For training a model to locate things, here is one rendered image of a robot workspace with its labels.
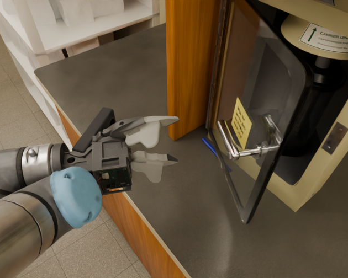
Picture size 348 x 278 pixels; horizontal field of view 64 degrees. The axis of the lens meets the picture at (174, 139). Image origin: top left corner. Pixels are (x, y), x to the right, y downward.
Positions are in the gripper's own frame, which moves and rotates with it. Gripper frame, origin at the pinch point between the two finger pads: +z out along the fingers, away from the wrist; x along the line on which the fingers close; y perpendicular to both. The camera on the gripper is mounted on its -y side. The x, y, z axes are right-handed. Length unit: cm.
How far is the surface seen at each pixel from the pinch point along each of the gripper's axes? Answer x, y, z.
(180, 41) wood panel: 6.2, -22.8, 5.8
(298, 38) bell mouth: 13.0, -7.8, 23.6
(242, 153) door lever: 0.6, 5.9, 10.8
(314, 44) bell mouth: 13.2, -5.1, 25.1
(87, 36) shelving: -28, -97, -23
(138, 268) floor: -120, -18, -16
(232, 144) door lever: 0.9, 4.0, 9.5
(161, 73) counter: -26, -58, 6
